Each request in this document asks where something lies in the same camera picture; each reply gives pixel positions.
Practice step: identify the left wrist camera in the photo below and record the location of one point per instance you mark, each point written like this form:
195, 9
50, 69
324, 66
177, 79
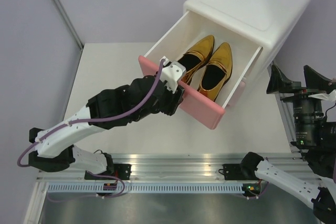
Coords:
172, 73

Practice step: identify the white slotted cable duct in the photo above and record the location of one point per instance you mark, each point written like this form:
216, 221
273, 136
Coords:
173, 188

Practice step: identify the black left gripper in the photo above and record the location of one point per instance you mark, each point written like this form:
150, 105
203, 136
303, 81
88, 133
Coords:
174, 100

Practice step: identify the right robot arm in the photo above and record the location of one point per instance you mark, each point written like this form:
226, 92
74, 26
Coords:
315, 138

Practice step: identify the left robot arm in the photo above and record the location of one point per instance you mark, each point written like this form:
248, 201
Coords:
56, 148

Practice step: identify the aluminium wall post left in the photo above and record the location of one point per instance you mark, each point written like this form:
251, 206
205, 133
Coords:
69, 25

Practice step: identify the white plastic shoe cabinet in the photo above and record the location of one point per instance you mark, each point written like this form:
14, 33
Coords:
267, 23

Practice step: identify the gold shoe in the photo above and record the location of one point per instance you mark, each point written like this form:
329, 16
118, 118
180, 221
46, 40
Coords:
217, 72
197, 57

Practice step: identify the aluminium wall post right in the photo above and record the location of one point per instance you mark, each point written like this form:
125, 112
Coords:
287, 119

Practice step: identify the aluminium wall post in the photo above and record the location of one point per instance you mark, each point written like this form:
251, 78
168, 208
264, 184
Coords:
287, 119
69, 25

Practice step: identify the light pink drawer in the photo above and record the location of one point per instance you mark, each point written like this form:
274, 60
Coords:
238, 92

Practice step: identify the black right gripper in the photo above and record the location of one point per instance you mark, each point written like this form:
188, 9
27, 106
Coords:
316, 83

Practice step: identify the aluminium table edge rail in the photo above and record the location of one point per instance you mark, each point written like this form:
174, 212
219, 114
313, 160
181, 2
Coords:
201, 168

